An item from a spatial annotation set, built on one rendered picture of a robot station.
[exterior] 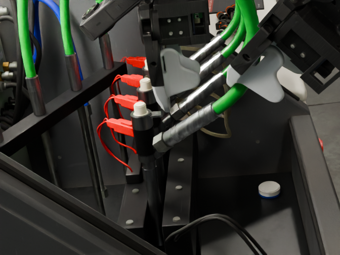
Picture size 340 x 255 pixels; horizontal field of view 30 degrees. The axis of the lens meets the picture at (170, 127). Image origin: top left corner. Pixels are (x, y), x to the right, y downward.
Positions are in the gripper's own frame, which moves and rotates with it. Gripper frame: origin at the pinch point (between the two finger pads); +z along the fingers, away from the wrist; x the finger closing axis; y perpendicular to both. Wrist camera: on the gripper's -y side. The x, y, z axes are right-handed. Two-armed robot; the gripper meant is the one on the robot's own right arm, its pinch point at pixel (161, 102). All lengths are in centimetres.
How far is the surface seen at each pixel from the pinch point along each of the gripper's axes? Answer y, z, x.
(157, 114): -0.7, 1.5, -0.3
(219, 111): 7.7, -4.5, -13.4
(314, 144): 22.0, 18.9, 19.5
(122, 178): -13.5, 29.7, 31.2
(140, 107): -2.6, 0.1, -0.7
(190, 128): 4.4, -2.2, -12.3
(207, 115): 6.3, -3.9, -13.1
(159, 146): 0.4, 0.7, -10.7
